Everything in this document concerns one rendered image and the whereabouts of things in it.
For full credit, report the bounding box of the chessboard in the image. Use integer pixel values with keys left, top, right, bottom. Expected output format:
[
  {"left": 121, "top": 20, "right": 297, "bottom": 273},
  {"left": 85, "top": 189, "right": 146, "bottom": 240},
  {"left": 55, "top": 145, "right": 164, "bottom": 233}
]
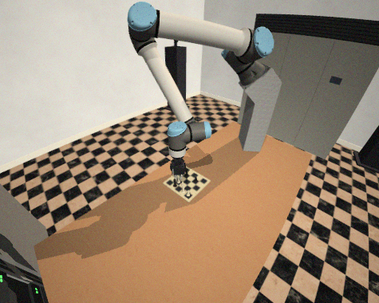
[{"left": 163, "top": 166, "right": 211, "bottom": 202}]

